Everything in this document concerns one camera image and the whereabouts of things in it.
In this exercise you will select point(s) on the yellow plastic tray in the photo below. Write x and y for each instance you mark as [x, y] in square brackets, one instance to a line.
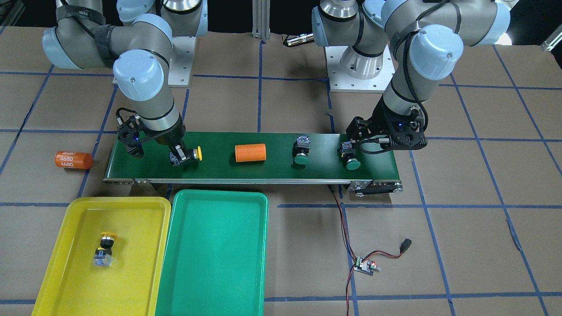
[74, 286]

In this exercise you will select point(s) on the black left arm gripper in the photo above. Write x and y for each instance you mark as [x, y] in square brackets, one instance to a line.
[381, 121]

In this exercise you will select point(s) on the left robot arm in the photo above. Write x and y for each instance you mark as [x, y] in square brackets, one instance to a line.
[425, 37]

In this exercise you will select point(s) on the orange cylinder with 4680 print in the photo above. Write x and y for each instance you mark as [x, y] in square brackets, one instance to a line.
[73, 160]

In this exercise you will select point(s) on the plain orange cylinder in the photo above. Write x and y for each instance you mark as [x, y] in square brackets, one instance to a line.
[250, 152]

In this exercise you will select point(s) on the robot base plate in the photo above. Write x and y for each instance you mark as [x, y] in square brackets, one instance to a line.
[180, 66]
[351, 79]

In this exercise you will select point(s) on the yellow push button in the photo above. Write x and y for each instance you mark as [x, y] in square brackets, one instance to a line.
[181, 155]
[103, 254]

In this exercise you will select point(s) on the green plastic tray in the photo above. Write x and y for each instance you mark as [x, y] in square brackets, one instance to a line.
[215, 259]

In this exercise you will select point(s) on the green conveyor belt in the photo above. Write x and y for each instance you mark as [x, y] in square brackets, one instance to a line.
[377, 174]

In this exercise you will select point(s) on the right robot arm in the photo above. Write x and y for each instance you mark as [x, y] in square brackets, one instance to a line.
[81, 39]

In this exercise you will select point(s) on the green push button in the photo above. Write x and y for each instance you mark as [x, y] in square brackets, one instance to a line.
[348, 153]
[301, 150]

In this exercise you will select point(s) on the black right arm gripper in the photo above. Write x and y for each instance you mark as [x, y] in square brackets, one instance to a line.
[168, 137]

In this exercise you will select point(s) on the aluminium frame post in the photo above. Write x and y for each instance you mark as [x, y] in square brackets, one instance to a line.
[261, 19]

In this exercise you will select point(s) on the small motor controller board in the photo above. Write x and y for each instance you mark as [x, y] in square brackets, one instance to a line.
[365, 266]

